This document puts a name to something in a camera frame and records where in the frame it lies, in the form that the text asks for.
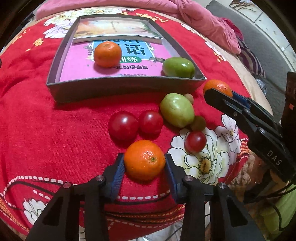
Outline orange mandarin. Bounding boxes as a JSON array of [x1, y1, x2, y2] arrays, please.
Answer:
[[123, 140, 166, 182], [203, 79, 233, 97], [93, 41, 122, 68]]

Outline small brown longan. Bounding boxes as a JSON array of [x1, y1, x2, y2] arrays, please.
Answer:
[[184, 93, 194, 104], [190, 115, 206, 132]]

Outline red cherry tomato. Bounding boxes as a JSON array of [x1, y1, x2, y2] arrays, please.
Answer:
[[138, 110, 164, 135], [185, 131, 207, 153], [108, 111, 139, 141]]

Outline green apple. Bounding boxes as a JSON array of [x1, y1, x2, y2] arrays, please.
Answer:
[[162, 57, 195, 79], [159, 93, 195, 128]]

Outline beige bed sheet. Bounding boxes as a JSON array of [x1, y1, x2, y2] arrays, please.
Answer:
[[0, 6, 275, 117]]

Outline grey padded headboard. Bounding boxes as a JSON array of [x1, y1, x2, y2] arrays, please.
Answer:
[[206, 1, 294, 120]]

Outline striped dark pillow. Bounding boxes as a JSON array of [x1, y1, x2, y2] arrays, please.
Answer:
[[237, 38, 266, 78]]

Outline red pillow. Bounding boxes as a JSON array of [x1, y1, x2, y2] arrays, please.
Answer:
[[221, 18, 244, 41]]

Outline red floral blanket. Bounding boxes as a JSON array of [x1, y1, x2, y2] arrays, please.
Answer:
[[0, 9, 251, 241]]

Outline pink rumpled duvet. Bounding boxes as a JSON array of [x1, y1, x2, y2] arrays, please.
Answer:
[[36, 0, 241, 55]]

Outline pink Chinese workbook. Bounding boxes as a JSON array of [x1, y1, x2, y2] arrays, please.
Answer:
[[60, 40, 172, 82]]

